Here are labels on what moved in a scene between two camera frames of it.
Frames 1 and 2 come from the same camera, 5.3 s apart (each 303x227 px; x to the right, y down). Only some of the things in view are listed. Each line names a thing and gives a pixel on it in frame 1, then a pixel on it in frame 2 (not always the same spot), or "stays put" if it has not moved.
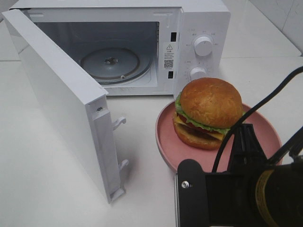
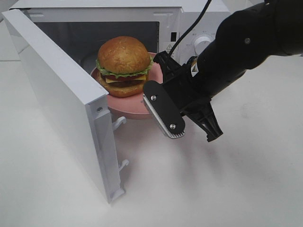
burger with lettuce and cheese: [206, 110] to [123, 62]
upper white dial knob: [203, 46] stays put
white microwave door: [77, 98] stays put
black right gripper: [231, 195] to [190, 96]
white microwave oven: [140, 48] stays put
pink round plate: [265, 130] to [155, 73]
